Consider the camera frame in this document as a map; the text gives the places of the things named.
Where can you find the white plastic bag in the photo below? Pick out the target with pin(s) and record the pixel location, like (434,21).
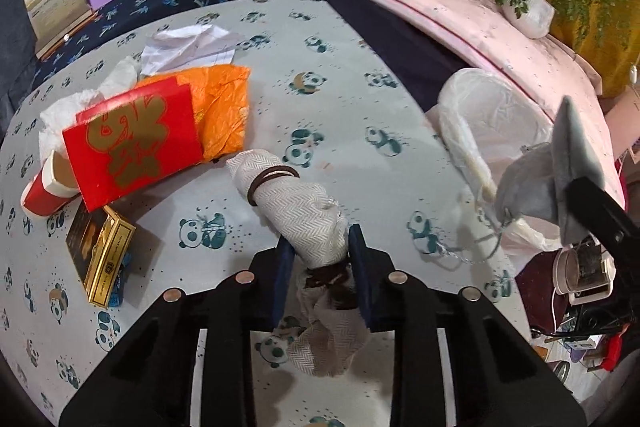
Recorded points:
(480,107)

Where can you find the dark red cloth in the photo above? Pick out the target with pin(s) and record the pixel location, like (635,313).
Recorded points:
(537,292)

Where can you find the blue wrapper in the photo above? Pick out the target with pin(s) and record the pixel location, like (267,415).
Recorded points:
(121,293)

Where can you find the white tissue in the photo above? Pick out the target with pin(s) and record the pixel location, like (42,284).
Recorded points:
(65,117)
(120,77)

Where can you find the panda print tablecloth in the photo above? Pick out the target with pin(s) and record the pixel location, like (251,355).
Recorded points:
(350,117)

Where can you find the beige herringbone cloth bundle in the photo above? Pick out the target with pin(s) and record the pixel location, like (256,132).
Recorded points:
(295,212)

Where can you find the cardboard box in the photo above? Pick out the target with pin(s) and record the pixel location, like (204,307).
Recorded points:
(625,117)

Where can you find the grey cloth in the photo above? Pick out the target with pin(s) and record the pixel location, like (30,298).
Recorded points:
(530,182)

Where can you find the red paper cup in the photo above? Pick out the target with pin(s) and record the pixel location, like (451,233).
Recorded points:
(40,197)

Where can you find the gold cigarette box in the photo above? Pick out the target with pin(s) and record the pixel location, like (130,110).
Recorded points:
(107,262)

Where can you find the beige gold-edged box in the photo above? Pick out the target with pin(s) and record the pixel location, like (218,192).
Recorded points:
(55,2)

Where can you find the tan notebook with orange edge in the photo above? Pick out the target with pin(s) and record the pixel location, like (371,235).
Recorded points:
(65,38)

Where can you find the pink blanket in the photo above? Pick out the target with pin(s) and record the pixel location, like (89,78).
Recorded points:
(450,7)

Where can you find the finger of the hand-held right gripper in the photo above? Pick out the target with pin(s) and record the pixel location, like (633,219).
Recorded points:
(605,212)

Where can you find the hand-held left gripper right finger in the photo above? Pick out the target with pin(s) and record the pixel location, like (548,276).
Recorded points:
(360,279)

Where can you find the red envelope with gold print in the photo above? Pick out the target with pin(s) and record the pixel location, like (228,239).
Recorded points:
(130,142)

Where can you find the black snack packet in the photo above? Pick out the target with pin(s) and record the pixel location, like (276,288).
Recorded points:
(80,237)

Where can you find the white mug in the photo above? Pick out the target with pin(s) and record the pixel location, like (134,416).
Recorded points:
(562,272)

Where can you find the dark purple cloth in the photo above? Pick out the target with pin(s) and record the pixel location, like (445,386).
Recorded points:
(400,37)

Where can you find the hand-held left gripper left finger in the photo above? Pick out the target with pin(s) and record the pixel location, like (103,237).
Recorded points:
(282,282)

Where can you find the orange plastic bag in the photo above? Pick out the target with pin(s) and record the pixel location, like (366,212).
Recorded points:
(225,107)

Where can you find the white paper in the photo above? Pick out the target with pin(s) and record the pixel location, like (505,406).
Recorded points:
(175,49)

